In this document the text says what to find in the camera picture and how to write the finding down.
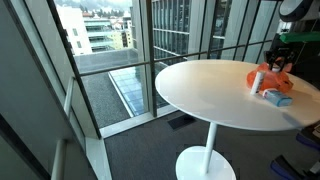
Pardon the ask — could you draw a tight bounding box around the white round pedestal table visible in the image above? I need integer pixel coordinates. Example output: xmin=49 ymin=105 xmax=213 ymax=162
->
xmin=154 ymin=59 xmax=320 ymax=180

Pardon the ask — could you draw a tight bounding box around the dark floor vent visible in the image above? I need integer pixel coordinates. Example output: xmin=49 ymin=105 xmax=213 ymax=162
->
xmin=167 ymin=114 xmax=197 ymax=131

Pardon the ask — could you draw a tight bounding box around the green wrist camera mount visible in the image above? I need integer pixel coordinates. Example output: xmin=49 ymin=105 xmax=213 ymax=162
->
xmin=279 ymin=31 xmax=320 ymax=45

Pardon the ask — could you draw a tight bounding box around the dark window handrail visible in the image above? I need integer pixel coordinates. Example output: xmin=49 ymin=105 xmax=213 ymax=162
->
xmin=73 ymin=39 xmax=278 ymax=78

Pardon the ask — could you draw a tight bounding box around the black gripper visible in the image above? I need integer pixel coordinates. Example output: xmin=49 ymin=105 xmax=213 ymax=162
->
xmin=267 ymin=33 xmax=300 ymax=73

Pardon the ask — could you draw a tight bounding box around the blue and black cart foot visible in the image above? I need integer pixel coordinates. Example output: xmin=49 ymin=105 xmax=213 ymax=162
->
xmin=269 ymin=154 xmax=320 ymax=180
xmin=295 ymin=132 xmax=320 ymax=151

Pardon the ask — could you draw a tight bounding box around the blue and white box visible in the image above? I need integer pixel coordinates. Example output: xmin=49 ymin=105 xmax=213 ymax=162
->
xmin=262 ymin=88 xmax=294 ymax=108

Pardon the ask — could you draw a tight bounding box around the dark window mullion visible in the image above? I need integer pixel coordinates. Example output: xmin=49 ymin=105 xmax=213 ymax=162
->
xmin=144 ymin=0 xmax=158 ymax=118
xmin=46 ymin=0 xmax=103 ymax=140

